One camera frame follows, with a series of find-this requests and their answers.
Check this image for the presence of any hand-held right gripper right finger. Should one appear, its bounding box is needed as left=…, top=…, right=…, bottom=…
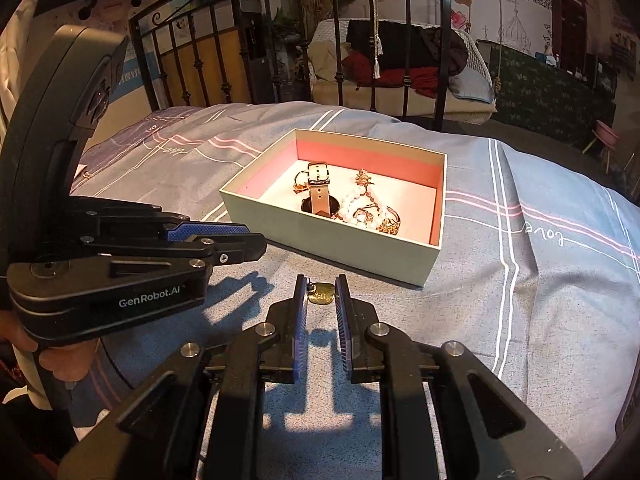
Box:
left=335, top=274, right=586, bottom=480

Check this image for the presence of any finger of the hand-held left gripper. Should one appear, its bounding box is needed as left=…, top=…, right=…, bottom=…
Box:
left=165, top=220, right=254, bottom=242
left=190, top=232, right=269, bottom=267

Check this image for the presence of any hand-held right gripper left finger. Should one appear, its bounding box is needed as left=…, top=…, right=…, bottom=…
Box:
left=57, top=274, right=311, bottom=480

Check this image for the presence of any grey box with pink lining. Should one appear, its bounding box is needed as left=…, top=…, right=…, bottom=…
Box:
left=219, top=129, right=447, bottom=289

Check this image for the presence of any wristwatch with beige strap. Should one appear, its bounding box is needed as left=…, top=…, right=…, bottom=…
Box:
left=300, top=161, right=342, bottom=220

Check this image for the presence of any gold chain bracelet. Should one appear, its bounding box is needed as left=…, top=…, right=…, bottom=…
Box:
left=376, top=205, right=402, bottom=236

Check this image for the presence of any pearl bracelet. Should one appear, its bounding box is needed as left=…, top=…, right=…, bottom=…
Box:
left=340, top=170, right=387, bottom=227

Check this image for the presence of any person's left hand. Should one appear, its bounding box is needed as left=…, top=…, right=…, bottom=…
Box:
left=0, top=310, right=97, bottom=387

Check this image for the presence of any blue plaid bedsheet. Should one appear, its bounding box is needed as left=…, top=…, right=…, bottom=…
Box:
left=70, top=102, right=640, bottom=480

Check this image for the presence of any wooden panel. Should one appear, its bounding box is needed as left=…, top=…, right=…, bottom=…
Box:
left=164, top=27, right=254, bottom=109

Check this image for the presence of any red clothing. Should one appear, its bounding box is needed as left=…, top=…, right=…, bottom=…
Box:
left=341, top=52, right=441, bottom=99

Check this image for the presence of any black clothing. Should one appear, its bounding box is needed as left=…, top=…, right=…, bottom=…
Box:
left=346, top=19, right=469, bottom=79

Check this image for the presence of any blue-grey cushion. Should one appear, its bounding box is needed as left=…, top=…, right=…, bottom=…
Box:
left=447, top=30, right=497, bottom=112

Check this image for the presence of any green patterned counter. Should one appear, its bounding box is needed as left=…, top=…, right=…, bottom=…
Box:
left=477, top=40, right=617, bottom=151

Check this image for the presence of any pink stool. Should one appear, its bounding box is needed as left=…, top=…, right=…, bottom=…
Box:
left=582, top=120, right=621, bottom=174

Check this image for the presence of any red telephone booth cabinet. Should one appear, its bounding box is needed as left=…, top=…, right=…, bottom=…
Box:
left=550, top=0, right=589, bottom=69

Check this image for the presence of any blue wall poster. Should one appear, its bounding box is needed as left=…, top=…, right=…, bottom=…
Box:
left=112, top=57, right=152, bottom=97

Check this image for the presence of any rope with white tassel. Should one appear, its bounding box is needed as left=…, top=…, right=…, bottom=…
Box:
left=369, top=0, right=385, bottom=81

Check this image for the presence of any black metal bed frame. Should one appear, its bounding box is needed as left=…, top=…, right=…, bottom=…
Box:
left=129, top=0, right=454, bottom=133

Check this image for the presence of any knotted hanging rope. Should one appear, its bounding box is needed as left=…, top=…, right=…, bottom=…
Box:
left=492, top=0, right=505, bottom=95

